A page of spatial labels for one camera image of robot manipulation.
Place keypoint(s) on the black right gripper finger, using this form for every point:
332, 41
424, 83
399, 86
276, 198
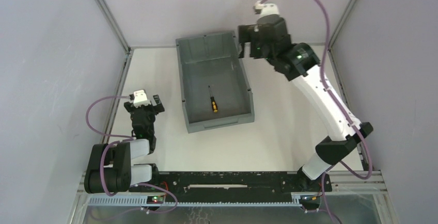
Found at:
247, 34
242, 47

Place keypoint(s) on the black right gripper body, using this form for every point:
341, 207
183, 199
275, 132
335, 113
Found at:
252, 37

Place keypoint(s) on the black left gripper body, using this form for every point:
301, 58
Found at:
144, 109

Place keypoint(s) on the black yellow screwdriver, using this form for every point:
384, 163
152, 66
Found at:
212, 100

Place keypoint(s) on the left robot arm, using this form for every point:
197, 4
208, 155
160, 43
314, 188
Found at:
110, 169

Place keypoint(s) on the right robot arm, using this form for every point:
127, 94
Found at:
301, 66

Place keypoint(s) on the grey plastic bin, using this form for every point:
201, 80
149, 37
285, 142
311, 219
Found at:
212, 59

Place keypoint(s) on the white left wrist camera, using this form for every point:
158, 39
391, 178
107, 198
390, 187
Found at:
139, 98

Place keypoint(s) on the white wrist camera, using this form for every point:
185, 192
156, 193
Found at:
139, 98
265, 9

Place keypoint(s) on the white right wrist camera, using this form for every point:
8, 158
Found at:
265, 9

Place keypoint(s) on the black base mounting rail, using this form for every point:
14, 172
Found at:
239, 185

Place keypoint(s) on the grey slotted cable duct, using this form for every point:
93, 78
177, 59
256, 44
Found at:
143, 200

